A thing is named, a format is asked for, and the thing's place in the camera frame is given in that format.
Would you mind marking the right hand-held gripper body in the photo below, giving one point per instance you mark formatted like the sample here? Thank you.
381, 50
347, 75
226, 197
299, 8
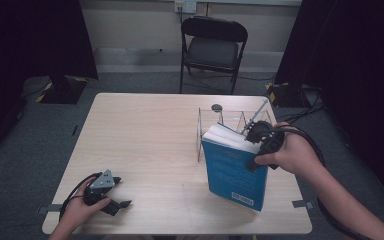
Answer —
268, 138

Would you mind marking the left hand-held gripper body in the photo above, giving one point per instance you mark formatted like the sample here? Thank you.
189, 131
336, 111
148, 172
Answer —
98, 188

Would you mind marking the blue book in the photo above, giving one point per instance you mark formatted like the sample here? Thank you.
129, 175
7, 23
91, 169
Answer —
233, 170

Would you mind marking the person's left hand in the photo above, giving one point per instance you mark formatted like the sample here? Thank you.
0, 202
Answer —
80, 211

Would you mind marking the person's right hand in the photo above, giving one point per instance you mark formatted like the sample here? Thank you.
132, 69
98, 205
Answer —
296, 155

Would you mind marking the black stand base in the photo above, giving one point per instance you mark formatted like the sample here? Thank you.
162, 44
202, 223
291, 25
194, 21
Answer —
286, 95
65, 90

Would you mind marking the grey tape strip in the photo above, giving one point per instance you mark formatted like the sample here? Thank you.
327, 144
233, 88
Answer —
302, 203
50, 209

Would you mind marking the dark round disc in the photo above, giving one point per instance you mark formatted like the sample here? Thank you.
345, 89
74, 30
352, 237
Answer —
216, 107

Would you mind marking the black pen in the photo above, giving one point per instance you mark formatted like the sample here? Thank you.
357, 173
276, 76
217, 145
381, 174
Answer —
75, 130

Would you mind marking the black folding chair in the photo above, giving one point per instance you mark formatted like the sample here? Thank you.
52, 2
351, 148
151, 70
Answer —
213, 50

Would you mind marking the black curtain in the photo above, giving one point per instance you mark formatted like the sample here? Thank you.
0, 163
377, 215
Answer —
356, 66
30, 43

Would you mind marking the white wall socket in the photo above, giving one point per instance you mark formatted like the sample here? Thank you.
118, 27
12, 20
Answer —
185, 6

